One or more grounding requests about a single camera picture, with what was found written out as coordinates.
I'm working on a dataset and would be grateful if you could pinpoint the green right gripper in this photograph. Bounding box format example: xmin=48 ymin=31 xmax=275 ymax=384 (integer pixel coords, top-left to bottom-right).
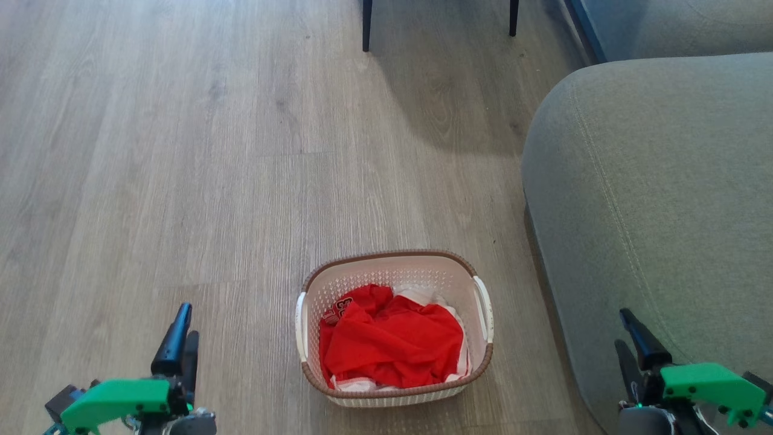
xmin=614 ymin=308 xmax=769 ymax=428

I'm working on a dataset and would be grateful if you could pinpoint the red garment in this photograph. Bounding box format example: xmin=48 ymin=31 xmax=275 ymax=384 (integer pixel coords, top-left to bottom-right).
xmin=318 ymin=284 xmax=466 ymax=389

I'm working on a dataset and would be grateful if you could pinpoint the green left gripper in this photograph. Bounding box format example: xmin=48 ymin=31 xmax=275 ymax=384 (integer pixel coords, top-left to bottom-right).
xmin=59 ymin=303 xmax=200 ymax=434

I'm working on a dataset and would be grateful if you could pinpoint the white garment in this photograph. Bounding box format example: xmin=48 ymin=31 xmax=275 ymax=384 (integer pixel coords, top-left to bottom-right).
xmin=329 ymin=286 xmax=473 ymax=392

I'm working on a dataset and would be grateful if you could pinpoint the grey fabric sofa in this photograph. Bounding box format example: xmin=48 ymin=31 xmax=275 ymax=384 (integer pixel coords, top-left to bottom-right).
xmin=521 ymin=0 xmax=773 ymax=435

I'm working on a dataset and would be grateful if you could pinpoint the white laundry basket brown rim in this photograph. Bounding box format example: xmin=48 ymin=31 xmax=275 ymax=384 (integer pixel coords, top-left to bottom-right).
xmin=295 ymin=250 xmax=495 ymax=408

